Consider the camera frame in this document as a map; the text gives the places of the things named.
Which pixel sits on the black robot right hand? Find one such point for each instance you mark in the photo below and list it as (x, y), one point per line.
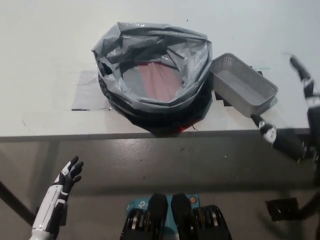
(287, 146)

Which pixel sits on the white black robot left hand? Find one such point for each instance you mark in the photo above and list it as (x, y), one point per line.
(50, 200)

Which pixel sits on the grey perforated rectangular container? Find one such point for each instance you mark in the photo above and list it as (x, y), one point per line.
(240, 82)

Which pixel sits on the bin with grey bag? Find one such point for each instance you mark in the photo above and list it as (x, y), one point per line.
(150, 110)

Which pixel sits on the black floor foot plate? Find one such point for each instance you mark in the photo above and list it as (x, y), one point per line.
(282, 208)

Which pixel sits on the black tape patch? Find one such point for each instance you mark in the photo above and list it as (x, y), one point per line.
(220, 97)

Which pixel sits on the teal tp-link box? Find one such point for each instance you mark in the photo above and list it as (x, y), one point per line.
(137, 203)

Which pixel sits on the thin dark thread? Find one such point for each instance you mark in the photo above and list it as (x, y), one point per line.
(195, 128)

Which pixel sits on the robot left black body block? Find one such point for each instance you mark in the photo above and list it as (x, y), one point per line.
(155, 207)

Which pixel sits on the clear tape patch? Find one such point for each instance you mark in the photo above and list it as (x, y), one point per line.
(85, 95)

